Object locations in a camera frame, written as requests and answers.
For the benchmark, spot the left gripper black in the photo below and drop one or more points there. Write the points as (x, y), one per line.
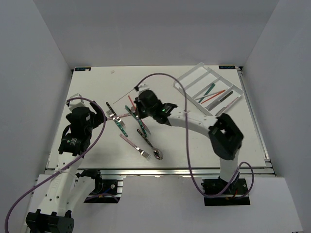
(98, 118)

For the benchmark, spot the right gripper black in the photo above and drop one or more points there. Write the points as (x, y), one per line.
(141, 115)

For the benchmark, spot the white chopstick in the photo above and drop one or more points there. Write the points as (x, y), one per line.
(124, 96)

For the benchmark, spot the teal chopstick long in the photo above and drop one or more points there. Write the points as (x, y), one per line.
(205, 96)

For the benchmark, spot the teal chopstick short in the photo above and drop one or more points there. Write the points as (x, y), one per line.
(207, 92)

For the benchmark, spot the pink handled knife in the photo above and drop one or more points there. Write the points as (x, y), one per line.
(224, 108)

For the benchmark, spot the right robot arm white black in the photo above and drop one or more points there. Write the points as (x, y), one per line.
(224, 135)

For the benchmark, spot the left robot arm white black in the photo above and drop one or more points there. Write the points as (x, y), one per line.
(66, 188)

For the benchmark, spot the white cutlery tray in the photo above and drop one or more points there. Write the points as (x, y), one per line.
(195, 82)

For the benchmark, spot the teal handled knife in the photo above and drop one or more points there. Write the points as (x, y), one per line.
(146, 128)

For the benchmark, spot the pink handled spoon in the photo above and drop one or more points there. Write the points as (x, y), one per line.
(120, 116)

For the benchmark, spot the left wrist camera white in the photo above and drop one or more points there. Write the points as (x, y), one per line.
(75, 103)

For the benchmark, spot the teal handled spoon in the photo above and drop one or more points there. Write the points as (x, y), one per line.
(137, 119)

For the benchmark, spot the teal handled fork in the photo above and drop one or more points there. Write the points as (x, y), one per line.
(119, 123)

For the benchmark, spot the black handled fork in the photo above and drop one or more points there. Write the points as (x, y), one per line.
(113, 112)

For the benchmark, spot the black handled spoon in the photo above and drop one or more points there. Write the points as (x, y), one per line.
(157, 152)

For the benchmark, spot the pink handled fork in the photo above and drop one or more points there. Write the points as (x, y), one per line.
(142, 152)

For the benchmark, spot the black handled knife in tray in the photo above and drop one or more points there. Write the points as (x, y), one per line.
(226, 96)

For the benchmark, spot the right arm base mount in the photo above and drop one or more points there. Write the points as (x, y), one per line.
(235, 195)

